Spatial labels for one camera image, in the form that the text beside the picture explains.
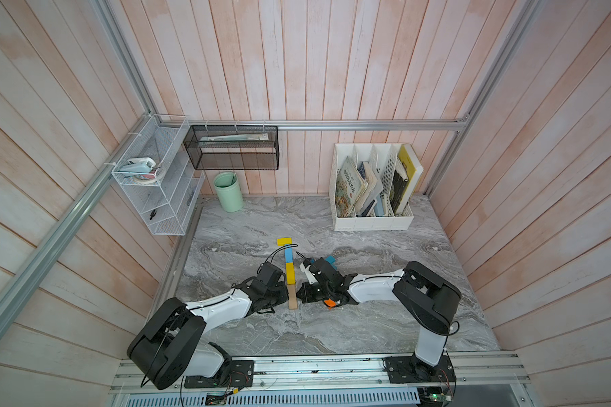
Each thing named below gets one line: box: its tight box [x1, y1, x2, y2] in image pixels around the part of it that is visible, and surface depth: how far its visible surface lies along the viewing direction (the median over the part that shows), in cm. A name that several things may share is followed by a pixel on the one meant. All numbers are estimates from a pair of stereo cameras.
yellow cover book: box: [394, 143, 424, 215], surface depth 100 cm
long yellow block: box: [285, 262, 297, 285], surface depth 96 cm
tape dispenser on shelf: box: [118, 156, 157, 180], surface depth 70 cm
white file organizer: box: [329, 142, 415, 232], surface depth 106 cm
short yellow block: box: [276, 237, 293, 247], surface depth 106 cm
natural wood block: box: [286, 284, 298, 310], surface depth 88 cm
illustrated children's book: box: [335, 156, 369, 218], surface depth 106 cm
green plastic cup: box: [213, 171, 244, 213], surface depth 111 cm
